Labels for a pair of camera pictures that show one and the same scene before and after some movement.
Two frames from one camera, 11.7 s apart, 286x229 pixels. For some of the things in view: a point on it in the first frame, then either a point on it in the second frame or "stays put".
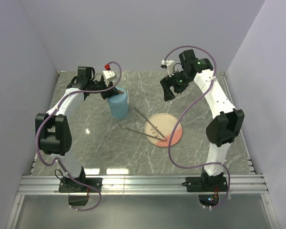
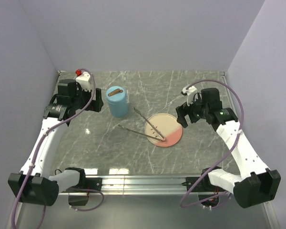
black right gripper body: [181, 78] → [198, 109]
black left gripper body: [98, 85] → [82, 99]
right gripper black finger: [177, 88] → [191, 116]
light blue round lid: [121, 98] stays put
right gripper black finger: [166, 83] → [181, 119]
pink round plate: [166, 123] stays put
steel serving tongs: [162, 138] stays put
